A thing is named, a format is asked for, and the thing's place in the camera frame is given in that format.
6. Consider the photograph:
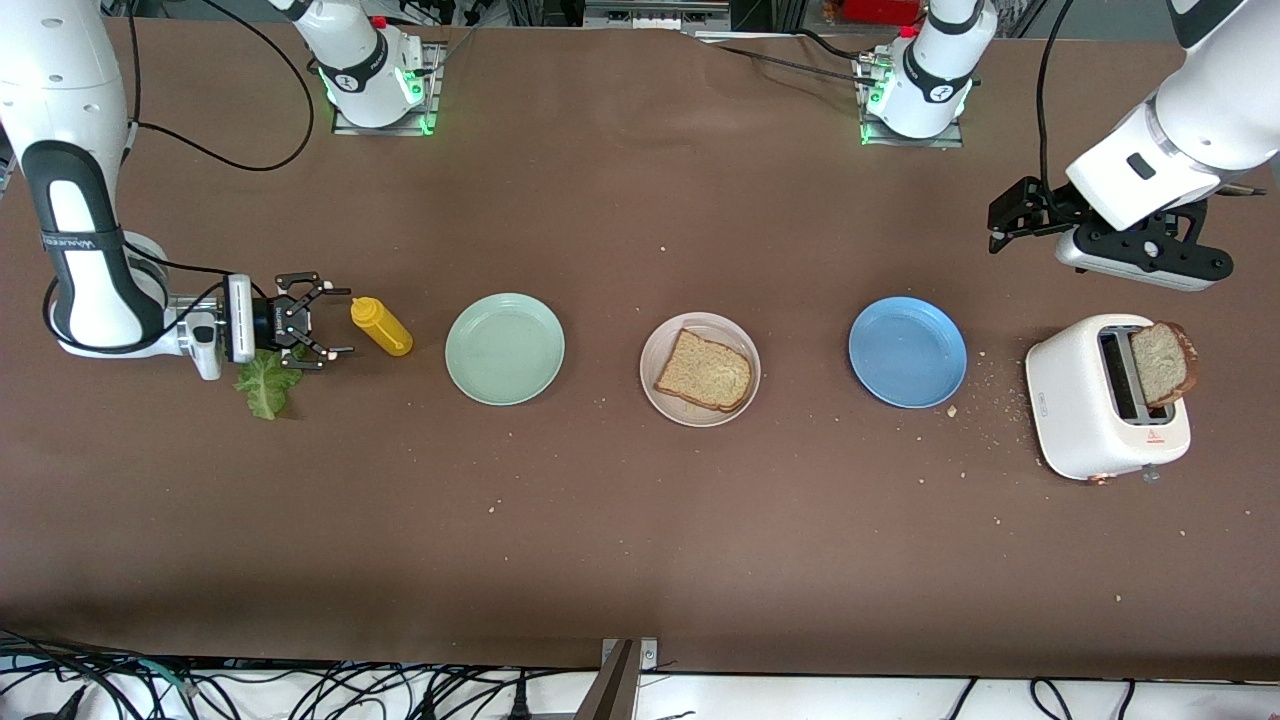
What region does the blue plate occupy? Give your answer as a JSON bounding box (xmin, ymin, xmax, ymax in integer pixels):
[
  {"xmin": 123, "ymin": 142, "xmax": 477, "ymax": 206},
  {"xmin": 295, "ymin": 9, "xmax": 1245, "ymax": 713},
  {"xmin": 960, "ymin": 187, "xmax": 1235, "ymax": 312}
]
[{"xmin": 848, "ymin": 296, "xmax": 969, "ymax": 410}]

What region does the yellow mustard squeeze bottle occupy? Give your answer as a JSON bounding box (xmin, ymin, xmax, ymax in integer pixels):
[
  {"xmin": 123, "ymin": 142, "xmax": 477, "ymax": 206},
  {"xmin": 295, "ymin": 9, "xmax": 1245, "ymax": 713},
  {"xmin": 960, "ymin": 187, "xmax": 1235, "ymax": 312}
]
[{"xmin": 350, "ymin": 296, "xmax": 414, "ymax": 358}]

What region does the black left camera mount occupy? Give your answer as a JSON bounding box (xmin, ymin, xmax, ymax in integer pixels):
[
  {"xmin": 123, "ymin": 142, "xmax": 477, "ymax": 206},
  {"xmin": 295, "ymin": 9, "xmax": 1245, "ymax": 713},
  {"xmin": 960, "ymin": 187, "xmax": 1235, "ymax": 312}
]
[{"xmin": 1085, "ymin": 198, "xmax": 1234, "ymax": 283}]

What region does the dark metal bar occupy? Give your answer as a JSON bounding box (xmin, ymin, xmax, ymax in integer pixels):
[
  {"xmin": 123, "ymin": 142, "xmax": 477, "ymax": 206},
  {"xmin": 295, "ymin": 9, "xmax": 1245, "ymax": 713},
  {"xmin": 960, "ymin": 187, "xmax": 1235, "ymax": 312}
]
[{"xmin": 572, "ymin": 640, "xmax": 637, "ymax": 720}]

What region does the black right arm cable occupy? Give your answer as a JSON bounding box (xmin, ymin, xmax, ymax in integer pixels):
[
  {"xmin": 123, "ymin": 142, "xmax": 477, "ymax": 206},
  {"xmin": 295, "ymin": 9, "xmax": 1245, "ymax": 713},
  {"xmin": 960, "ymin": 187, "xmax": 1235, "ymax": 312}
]
[{"xmin": 125, "ymin": 0, "xmax": 316, "ymax": 281}]

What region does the brown bread slice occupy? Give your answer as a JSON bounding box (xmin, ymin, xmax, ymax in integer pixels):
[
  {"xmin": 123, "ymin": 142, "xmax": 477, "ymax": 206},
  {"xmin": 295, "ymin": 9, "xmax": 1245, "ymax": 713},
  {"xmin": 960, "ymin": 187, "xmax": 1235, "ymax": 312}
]
[
  {"xmin": 1130, "ymin": 320, "xmax": 1200, "ymax": 408},
  {"xmin": 654, "ymin": 328, "xmax": 754, "ymax": 414}
]

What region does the light green plate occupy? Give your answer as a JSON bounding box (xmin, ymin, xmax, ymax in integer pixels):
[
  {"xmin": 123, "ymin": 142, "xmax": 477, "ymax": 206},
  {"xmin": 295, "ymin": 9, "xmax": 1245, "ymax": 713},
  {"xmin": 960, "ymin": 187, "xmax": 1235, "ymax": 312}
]
[{"xmin": 445, "ymin": 292, "xmax": 566, "ymax": 407}]

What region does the red box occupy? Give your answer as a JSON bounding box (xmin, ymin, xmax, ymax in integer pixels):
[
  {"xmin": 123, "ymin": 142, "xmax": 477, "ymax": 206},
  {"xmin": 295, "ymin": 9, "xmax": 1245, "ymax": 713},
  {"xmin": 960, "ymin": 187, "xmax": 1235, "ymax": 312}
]
[{"xmin": 840, "ymin": 0, "xmax": 926, "ymax": 26}]

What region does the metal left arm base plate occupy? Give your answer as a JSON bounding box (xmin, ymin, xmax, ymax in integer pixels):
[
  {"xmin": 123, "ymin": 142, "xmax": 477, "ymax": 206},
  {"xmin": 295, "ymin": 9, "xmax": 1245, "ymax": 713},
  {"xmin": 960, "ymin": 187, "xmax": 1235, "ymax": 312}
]
[{"xmin": 860, "ymin": 50, "xmax": 966, "ymax": 149}]

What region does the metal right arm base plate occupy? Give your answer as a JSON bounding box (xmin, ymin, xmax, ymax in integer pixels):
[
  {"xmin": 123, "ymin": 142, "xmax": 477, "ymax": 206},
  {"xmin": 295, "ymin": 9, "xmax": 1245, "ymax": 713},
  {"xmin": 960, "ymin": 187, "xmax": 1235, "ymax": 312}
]
[{"xmin": 332, "ymin": 40, "xmax": 441, "ymax": 138}]

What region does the black cable on table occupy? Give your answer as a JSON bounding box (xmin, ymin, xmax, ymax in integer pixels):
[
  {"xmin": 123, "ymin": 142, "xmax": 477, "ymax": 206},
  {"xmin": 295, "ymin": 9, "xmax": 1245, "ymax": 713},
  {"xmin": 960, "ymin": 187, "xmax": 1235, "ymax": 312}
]
[{"xmin": 695, "ymin": 28, "xmax": 886, "ymax": 89}]

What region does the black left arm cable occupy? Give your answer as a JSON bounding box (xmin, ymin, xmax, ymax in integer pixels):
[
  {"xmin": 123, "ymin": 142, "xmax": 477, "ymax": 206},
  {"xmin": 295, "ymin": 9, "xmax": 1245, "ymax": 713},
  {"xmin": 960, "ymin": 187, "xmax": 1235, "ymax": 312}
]
[{"xmin": 1036, "ymin": 0, "xmax": 1077, "ymax": 193}]

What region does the white toaster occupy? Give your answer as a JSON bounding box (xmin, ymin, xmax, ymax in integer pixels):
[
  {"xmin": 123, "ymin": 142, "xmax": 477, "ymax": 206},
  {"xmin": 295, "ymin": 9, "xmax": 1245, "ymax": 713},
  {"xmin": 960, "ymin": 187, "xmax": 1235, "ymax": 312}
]
[{"xmin": 1025, "ymin": 313, "xmax": 1193, "ymax": 485}]

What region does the silver table edge bracket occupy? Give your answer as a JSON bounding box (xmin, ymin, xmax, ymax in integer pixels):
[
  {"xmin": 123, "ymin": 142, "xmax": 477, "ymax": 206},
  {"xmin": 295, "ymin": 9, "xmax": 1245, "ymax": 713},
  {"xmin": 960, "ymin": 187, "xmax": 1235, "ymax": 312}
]
[{"xmin": 600, "ymin": 638, "xmax": 659, "ymax": 673}]

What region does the grey metal rack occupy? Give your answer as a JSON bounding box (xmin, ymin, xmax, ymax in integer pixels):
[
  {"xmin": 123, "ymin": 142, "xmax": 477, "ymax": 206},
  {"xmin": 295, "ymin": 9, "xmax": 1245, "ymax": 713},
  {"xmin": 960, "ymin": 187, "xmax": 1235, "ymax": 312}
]
[{"xmin": 583, "ymin": 0, "xmax": 733, "ymax": 31}]

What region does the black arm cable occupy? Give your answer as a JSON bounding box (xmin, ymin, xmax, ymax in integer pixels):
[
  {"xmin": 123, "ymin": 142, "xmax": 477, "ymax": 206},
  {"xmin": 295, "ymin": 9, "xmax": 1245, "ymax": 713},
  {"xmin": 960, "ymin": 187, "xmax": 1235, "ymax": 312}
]
[
  {"xmin": 125, "ymin": 0, "xmax": 316, "ymax": 281},
  {"xmin": 1036, "ymin": 0, "xmax": 1077, "ymax": 193}
]

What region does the beige plate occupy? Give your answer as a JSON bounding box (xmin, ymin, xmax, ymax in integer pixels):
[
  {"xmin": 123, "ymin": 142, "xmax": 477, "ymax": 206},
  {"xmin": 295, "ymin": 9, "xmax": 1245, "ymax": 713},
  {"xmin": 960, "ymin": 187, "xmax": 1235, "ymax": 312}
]
[{"xmin": 640, "ymin": 312, "xmax": 762, "ymax": 429}]

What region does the green lettuce leaf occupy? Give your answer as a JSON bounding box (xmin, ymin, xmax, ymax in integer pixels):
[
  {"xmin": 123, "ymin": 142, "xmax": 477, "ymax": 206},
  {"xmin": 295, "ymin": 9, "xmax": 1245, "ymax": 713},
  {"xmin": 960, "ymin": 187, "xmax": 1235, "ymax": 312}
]
[{"xmin": 233, "ymin": 345, "xmax": 306, "ymax": 422}]

